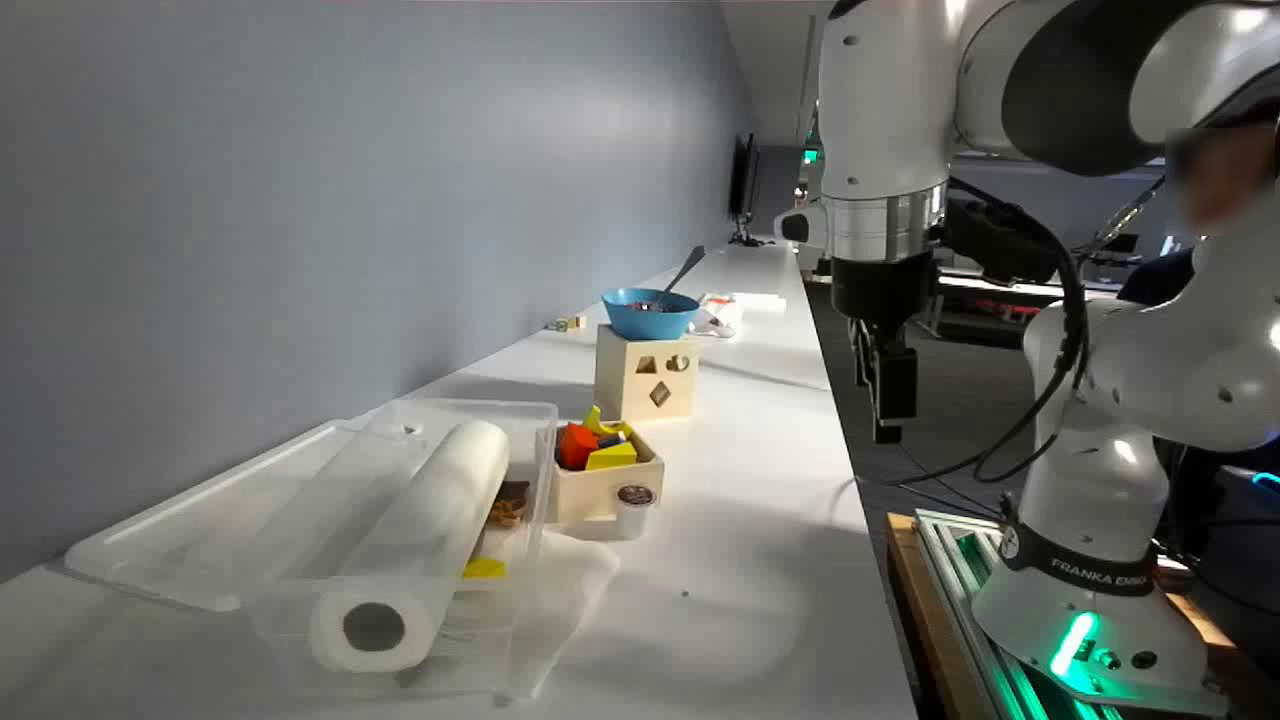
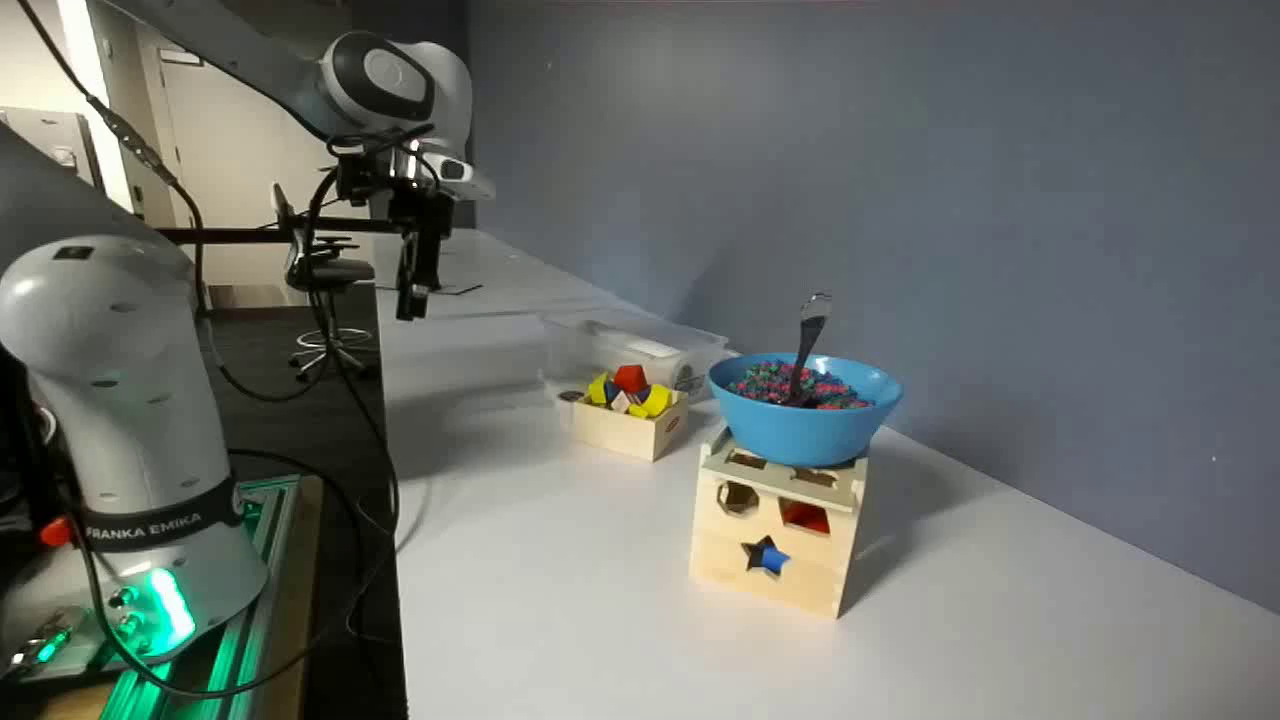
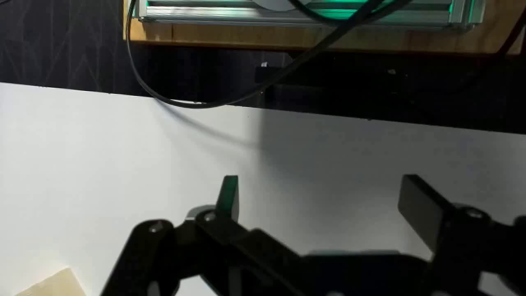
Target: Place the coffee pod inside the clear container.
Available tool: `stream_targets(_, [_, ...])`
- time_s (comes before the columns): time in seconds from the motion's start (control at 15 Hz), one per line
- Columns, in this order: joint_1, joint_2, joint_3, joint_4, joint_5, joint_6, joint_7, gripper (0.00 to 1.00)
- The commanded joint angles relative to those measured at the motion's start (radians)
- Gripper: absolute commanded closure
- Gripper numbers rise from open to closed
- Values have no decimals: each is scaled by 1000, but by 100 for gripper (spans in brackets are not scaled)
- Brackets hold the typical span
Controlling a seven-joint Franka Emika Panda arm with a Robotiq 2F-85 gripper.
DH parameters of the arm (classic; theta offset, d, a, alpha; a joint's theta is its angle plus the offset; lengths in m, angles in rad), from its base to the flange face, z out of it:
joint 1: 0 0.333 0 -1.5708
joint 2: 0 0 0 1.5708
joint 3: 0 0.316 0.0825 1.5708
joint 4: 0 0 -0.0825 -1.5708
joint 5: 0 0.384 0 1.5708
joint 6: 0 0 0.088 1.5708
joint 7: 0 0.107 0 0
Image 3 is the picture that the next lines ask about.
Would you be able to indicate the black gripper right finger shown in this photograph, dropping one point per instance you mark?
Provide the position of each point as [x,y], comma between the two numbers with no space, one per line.
[465,242]

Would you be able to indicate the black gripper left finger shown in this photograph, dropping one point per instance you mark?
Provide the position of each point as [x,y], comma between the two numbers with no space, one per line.
[209,244]

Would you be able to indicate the beige box corner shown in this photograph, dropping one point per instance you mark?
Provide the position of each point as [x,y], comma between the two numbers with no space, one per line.
[59,284]

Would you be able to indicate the wooden shelf board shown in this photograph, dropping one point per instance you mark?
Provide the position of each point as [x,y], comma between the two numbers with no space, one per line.
[500,32]

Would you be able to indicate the aluminium frame rail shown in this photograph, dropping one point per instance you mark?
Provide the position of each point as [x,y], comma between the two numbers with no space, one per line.
[414,14]

